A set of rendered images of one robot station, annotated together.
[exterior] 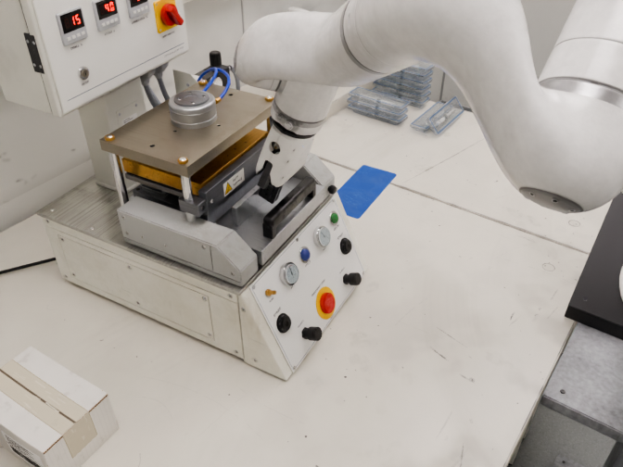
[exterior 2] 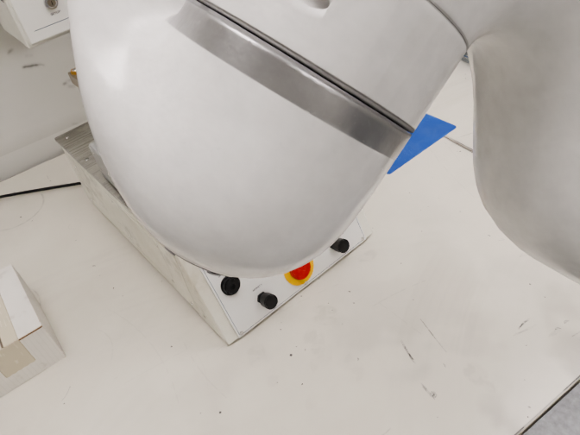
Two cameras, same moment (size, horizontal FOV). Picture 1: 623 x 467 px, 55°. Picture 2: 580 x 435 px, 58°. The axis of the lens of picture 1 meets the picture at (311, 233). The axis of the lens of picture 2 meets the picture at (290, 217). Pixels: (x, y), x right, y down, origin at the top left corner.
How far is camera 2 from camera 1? 43 cm
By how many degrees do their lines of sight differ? 22
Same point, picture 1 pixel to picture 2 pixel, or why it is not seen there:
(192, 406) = (134, 349)
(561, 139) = (116, 134)
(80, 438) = (12, 362)
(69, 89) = (35, 19)
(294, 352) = (243, 317)
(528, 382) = (507, 416)
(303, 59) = not seen: outside the picture
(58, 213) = (69, 141)
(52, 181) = not seen: hidden behind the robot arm
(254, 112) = not seen: hidden behind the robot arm
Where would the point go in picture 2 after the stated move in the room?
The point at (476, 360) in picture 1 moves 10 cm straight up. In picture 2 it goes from (449, 371) to (454, 331)
